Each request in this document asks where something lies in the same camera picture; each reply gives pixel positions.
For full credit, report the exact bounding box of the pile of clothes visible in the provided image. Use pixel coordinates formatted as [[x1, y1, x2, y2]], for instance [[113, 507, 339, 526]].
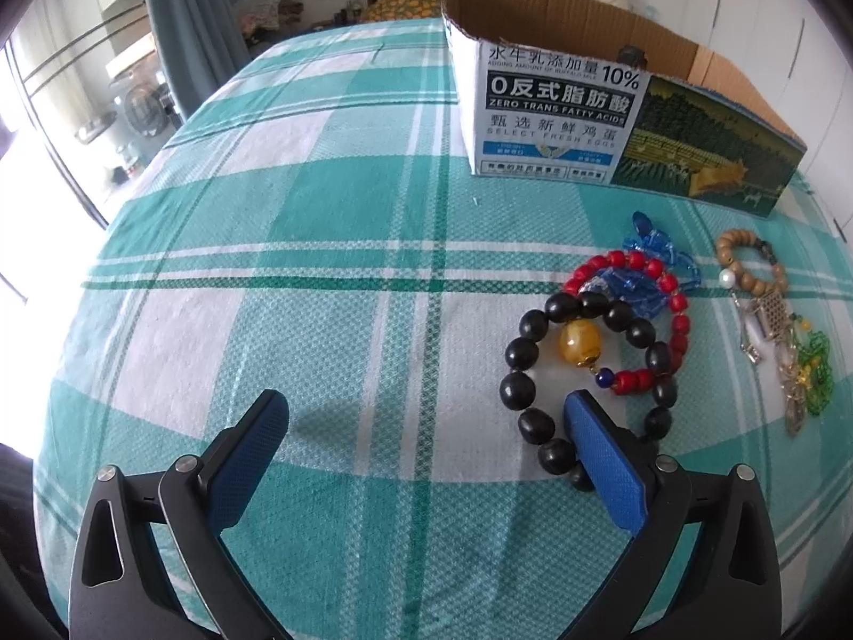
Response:
[[236, 0, 302, 36]]

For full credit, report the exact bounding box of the printed cardboard box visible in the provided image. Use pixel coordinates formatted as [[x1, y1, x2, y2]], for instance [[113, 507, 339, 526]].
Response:
[[441, 0, 806, 220]]

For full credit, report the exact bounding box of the glass sliding door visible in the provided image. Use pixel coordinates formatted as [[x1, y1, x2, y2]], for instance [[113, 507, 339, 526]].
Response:
[[0, 0, 167, 228]]

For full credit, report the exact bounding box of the teal checked tablecloth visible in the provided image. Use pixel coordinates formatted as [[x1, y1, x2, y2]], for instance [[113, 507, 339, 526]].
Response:
[[33, 17, 853, 640]]

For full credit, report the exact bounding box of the black bead bracelet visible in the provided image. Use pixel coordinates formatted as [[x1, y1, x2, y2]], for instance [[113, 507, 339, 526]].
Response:
[[500, 292, 677, 493]]

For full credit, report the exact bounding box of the white wardrobe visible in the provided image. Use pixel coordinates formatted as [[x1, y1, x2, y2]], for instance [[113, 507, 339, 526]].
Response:
[[640, 0, 853, 148]]

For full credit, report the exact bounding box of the green crystal bracelet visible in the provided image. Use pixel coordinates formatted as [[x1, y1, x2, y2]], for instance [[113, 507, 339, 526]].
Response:
[[793, 320, 834, 418]]

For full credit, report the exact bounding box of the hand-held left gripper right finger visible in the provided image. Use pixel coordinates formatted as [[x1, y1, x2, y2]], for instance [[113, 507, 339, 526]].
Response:
[[563, 388, 782, 640]]

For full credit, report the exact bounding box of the grey washing machine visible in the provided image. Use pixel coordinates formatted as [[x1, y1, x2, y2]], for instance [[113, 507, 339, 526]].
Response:
[[110, 73, 180, 148]]

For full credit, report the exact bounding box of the blue crystal bracelet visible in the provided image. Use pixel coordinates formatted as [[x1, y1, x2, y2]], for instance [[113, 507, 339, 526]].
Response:
[[586, 211, 701, 314]]

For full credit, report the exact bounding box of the blue-grey curtain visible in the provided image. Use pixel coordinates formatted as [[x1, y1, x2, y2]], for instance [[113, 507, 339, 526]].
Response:
[[136, 0, 257, 122]]

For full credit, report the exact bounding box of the red bead bracelet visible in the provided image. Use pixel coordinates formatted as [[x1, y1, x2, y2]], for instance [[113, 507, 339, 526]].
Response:
[[558, 250, 693, 396]]

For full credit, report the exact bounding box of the small wooden bead bracelet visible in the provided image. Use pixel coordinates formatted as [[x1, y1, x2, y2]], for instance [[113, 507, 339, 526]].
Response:
[[716, 228, 787, 294]]

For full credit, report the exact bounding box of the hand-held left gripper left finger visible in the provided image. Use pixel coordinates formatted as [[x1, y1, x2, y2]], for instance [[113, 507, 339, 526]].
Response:
[[68, 388, 291, 640]]

